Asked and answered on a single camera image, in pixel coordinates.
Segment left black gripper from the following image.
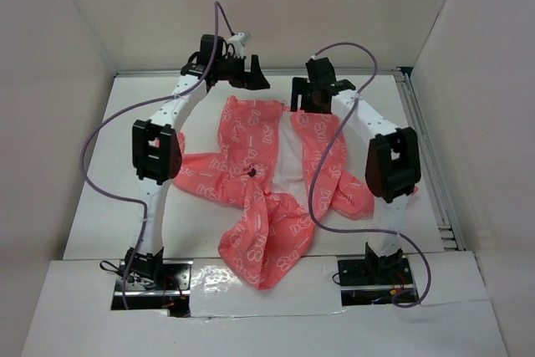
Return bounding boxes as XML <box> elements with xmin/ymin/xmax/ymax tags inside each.
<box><xmin>215</xmin><ymin>53</ymin><xmax>270</xmax><ymax>91</ymax></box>

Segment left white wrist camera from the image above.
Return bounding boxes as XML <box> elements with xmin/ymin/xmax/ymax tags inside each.
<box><xmin>228</xmin><ymin>32</ymin><xmax>252</xmax><ymax>47</ymax></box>

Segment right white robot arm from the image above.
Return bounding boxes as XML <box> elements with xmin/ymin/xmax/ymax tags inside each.
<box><xmin>291</xmin><ymin>55</ymin><xmax>421</xmax><ymax>283</ymax></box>

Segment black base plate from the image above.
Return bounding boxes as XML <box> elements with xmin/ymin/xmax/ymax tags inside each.
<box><xmin>99</xmin><ymin>260</ymin><xmax>192</xmax><ymax>318</ymax></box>
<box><xmin>332</xmin><ymin>258</ymin><xmax>418</xmax><ymax>307</ymax></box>

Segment pink patterned jacket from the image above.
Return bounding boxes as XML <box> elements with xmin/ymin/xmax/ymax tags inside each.
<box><xmin>174</xmin><ymin>96</ymin><xmax>374</xmax><ymax>290</ymax></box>

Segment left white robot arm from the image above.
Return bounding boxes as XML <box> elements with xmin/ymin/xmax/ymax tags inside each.
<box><xmin>125</xmin><ymin>32</ymin><xmax>270</xmax><ymax>289</ymax></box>

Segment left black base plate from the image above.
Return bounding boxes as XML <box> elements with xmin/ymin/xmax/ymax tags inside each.
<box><xmin>99</xmin><ymin>260</ymin><xmax>192</xmax><ymax>318</ymax></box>

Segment clear shiny tape patch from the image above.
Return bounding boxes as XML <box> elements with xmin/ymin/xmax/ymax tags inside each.
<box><xmin>190</xmin><ymin>259</ymin><xmax>347</xmax><ymax>319</ymax></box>

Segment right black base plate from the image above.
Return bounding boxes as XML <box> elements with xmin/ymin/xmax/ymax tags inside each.
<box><xmin>332</xmin><ymin>258</ymin><xmax>418</xmax><ymax>307</ymax></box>

